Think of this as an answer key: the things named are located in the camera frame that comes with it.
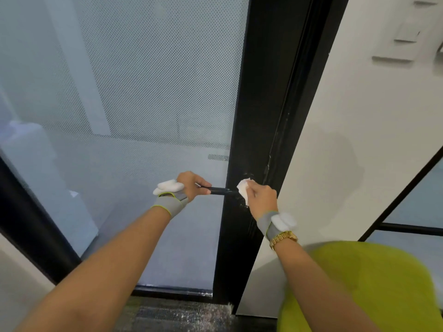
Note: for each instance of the white tissue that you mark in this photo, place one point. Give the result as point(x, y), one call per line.
point(243, 190)

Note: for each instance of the gold wrist watch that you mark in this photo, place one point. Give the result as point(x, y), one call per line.
point(282, 237)

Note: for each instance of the person's left hand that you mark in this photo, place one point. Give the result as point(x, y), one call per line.
point(187, 183)

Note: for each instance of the black framed glass partition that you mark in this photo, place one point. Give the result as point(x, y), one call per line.
point(412, 217)

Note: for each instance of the lime green chair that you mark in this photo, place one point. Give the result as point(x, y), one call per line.
point(363, 290)

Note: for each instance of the person's right fingers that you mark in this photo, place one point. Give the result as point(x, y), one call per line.
point(254, 188)

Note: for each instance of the person's left forearm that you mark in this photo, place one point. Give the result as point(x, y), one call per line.
point(103, 269)

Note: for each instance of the white wrist tracker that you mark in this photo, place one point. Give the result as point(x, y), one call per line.
point(284, 221)
point(170, 185)

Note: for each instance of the person's left fingers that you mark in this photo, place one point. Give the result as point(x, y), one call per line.
point(203, 188)

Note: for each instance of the black door frame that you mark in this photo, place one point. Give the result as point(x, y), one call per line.
point(304, 82)

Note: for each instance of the person's right hand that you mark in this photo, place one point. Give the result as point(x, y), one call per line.
point(263, 200)

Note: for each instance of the frosted glass door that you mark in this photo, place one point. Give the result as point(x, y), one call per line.
point(138, 100)

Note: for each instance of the white wall switch panel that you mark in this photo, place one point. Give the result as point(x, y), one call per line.
point(403, 34)

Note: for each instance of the grey wrist band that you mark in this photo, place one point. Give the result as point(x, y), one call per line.
point(267, 224)
point(169, 203)

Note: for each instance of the person's right forearm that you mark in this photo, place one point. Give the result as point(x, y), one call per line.
point(311, 286)

